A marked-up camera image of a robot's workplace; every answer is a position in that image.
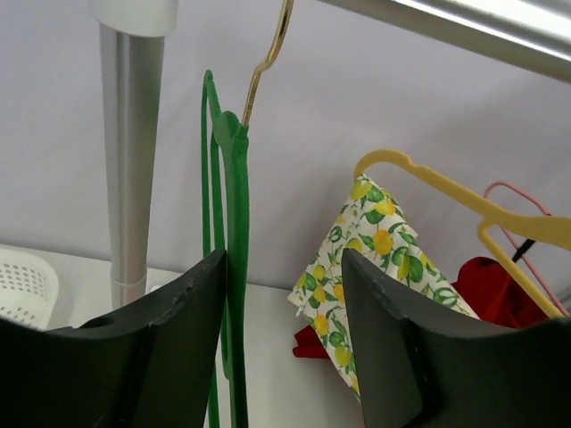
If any red garment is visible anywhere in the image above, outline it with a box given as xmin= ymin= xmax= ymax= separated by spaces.
xmin=292 ymin=256 xmax=550 ymax=360

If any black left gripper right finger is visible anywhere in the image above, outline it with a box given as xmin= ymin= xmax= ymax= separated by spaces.
xmin=342 ymin=250 xmax=570 ymax=427

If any yellow hanger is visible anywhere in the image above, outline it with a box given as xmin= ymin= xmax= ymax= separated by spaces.
xmin=353 ymin=149 xmax=570 ymax=318

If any green hanger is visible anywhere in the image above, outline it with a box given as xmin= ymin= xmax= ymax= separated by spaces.
xmin=201 ymin=0 xmax=295 ymax=428

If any pink wire hanger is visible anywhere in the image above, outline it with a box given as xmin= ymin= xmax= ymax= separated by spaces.
xmin=484 ymin=180 xmax=570 ymax=316

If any white metal clothes rack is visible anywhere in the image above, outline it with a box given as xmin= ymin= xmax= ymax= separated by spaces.
xmin=89 ymin=1 xmax=570 ymax=307

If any white plastic basket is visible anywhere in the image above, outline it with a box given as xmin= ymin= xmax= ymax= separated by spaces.
xmin=0 ymin=248 xmax=60 ymax=330

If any lemon print skirt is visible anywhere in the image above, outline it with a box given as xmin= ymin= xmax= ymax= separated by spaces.
xmin=288 ymin=174 xmax=476 ymax=395

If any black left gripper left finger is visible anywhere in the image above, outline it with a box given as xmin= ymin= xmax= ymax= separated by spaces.
xmin=1 ymin=250 xmax=227 ymax=427

